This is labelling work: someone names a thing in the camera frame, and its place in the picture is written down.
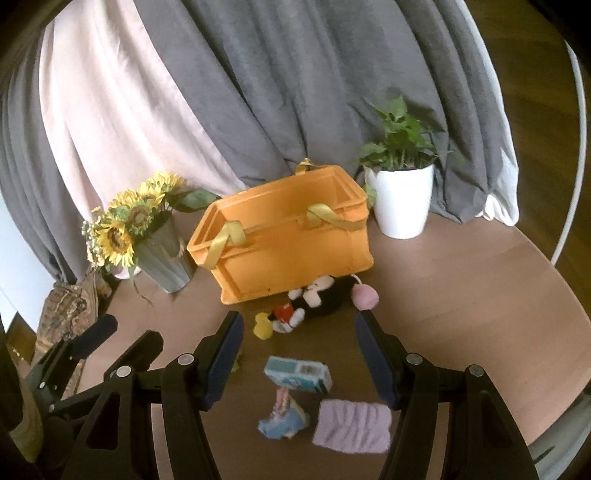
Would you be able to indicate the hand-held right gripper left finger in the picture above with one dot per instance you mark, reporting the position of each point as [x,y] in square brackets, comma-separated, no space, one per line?
[226,355]

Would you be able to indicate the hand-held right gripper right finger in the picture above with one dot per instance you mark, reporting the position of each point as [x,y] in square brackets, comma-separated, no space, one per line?
[374,355]

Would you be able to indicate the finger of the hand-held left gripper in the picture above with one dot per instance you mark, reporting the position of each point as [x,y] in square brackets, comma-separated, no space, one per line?
[99,328]
[145,346]

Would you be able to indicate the pink pompom ball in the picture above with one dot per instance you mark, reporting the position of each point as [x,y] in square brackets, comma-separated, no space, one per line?
[366,297]

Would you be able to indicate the blue tissue pack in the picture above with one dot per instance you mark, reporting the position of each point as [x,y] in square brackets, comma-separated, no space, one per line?
[295,371]

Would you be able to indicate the lilac towel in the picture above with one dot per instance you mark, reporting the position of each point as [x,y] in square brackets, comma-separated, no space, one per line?
[353,424]

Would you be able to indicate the black mouse plush toy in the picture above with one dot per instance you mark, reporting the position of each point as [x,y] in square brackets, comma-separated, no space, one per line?
[323,295]

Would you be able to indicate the small blue-dress doll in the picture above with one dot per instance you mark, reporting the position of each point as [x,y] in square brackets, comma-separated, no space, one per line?
[281,420]

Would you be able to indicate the orange plastic crate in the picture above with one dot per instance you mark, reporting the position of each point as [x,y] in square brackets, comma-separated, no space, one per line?
[286,258]

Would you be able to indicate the brown patterned cushion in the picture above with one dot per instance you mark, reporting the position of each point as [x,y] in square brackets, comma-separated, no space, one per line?
[60,309]

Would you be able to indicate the grey-green ribbed vase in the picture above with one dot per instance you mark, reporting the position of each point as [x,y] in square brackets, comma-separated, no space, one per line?
[161,263]

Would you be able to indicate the artificial sunflower bouquet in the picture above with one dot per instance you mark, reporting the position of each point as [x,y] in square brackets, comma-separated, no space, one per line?
[117,240]

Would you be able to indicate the white plant pot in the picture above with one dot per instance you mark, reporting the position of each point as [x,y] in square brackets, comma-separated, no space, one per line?
[401,203]

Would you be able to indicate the white sheer curtain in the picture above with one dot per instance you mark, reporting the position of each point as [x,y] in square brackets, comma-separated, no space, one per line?
[501,203]

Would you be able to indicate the pale pink curtain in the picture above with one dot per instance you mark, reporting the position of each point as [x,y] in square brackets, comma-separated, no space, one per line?
[115,115]

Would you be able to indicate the green leafy houseplant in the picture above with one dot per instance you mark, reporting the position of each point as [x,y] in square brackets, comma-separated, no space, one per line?
[401,134]

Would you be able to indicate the grey curtain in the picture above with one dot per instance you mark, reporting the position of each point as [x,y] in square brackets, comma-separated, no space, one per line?
[300,92]

